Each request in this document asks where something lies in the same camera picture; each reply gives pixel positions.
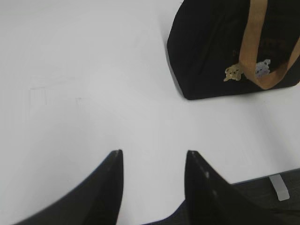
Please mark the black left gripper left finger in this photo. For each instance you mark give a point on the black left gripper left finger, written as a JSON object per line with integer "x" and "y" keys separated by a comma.
{"x": 95, "y": 201}

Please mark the tan bear patch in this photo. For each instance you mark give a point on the tan bear patch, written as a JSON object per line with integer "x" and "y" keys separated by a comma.
{"x": 233, "y": 72}

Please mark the black fabric bag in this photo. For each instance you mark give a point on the black fabric bag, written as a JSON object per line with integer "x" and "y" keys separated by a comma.
{"x": 206, "y": 37}

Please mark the grey table leg bracket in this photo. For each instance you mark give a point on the grey table leg bracket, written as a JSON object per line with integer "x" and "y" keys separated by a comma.
{"x": 280, "y": 187}

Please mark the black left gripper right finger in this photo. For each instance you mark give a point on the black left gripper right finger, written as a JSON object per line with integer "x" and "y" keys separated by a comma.
{"x": 211, "y": 200}

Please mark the white bear patch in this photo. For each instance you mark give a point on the white bear patch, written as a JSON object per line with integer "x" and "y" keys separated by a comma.
{"x": 262, "y": 68}

